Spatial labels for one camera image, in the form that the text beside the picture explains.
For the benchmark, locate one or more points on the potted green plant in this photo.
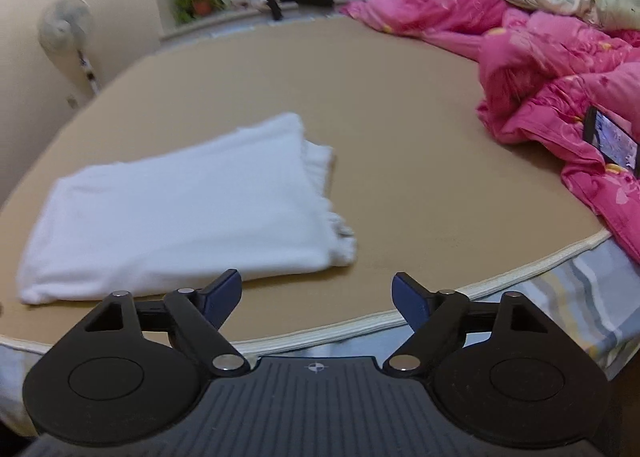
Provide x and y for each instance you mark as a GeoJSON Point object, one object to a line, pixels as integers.
{"type": "Point", "coordinates": [186, 11]}

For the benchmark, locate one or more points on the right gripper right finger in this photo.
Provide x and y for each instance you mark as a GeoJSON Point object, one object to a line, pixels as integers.
{"type": "Point", "coordinates": [503, 372]}

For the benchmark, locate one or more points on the white standing fan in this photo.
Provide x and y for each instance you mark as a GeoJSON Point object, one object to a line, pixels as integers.
{"type": "Point", "coordinates": [65, 27]}

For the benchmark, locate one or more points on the pink floral quilt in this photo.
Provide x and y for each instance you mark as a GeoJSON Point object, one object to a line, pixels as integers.
{"type": "Point", "coordinates": [540, 73]}

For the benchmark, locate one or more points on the white t-shirt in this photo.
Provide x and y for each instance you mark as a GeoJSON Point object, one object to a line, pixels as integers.
{"type": "Point", "coordinates": [253, 200]}

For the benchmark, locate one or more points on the black smartphone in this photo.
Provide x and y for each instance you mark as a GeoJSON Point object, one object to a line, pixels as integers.
{"type": "Point", "coordinates": [614, 143]}

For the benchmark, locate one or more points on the tan mattress pad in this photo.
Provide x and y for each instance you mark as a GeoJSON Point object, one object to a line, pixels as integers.
{"type": "Point", "coordinates": [416, 176]}

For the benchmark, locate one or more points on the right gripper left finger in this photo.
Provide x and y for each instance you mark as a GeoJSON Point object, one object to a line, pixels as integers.
{"type": "Point", "coordinates": [131, 368]}

